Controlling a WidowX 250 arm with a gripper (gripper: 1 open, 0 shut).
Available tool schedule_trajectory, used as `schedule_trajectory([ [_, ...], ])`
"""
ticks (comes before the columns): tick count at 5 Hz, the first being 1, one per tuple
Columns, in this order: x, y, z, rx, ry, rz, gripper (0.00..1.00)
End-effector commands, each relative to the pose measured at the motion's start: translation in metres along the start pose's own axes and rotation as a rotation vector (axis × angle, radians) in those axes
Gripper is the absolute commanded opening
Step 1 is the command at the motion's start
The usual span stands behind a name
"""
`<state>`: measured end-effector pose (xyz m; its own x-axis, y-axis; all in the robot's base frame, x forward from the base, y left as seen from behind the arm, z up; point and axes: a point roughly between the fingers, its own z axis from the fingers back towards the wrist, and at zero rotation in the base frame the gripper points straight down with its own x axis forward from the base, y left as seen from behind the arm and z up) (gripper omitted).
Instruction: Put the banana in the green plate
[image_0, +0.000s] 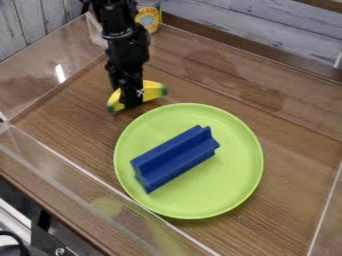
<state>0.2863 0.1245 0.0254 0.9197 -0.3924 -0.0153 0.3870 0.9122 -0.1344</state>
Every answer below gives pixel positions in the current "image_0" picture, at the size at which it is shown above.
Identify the yellow labelled can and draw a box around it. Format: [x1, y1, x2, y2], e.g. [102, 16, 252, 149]
[136, 0, 162, 33]

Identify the green round plate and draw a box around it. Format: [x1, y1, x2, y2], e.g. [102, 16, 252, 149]
[114, 103, 265, 220]

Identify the blue foam block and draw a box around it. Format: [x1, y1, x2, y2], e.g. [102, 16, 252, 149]
[130, 125, 221, 193]

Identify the yellow toy banana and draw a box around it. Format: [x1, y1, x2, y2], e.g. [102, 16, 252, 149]
[107, 80, 169, 113]

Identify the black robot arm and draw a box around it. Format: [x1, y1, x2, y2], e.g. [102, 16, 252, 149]
[91, 0, 150, 112]

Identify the black cable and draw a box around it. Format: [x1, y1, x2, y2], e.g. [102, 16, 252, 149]
[0, 231, 31, 256]

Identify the clear acrylic enclosure wall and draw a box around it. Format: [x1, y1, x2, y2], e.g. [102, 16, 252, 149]
[0, 15, 342, 256]

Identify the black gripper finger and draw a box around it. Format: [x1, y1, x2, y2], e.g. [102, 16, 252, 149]
[121, 82, 145, 109]
[106, 65, 126, 90]

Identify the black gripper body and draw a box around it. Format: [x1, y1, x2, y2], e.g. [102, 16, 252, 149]
[105, 25, 150, 79]

